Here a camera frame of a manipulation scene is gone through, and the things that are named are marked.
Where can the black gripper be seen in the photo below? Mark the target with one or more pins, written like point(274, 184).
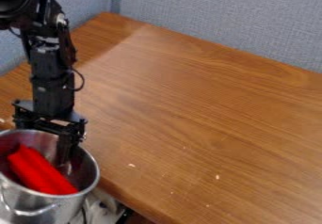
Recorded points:
point(50, 113)

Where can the red object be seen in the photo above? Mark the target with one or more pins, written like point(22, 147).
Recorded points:
point(38, 174)

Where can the metal pot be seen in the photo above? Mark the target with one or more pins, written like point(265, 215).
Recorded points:
point(25, 206)

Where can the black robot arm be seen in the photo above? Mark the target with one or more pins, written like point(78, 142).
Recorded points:
point(39, 23)

